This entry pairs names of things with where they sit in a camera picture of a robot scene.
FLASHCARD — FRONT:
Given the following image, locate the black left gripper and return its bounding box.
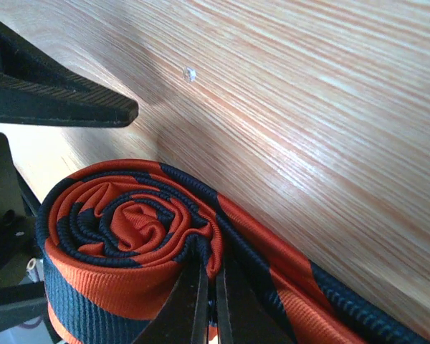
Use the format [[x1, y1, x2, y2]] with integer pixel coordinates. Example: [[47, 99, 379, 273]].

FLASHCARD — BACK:
[[0, 133, 47, 325]]

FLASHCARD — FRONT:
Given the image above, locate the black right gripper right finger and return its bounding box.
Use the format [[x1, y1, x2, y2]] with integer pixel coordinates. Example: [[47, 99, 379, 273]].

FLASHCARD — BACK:
[[216, 253, 294, 344]]

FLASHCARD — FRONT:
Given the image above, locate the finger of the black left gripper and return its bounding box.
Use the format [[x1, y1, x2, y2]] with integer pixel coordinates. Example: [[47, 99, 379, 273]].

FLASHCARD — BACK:
[[0, 22, 139, 128]]

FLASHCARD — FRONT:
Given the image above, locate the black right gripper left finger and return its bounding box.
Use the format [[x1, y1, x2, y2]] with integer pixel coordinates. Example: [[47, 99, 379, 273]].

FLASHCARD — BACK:
[[135, 261, 209, 344]]

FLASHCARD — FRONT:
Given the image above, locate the orange navy striped tie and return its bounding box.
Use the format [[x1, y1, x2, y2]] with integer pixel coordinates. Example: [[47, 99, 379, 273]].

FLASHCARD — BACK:
[[35, 159, 424, 343]]

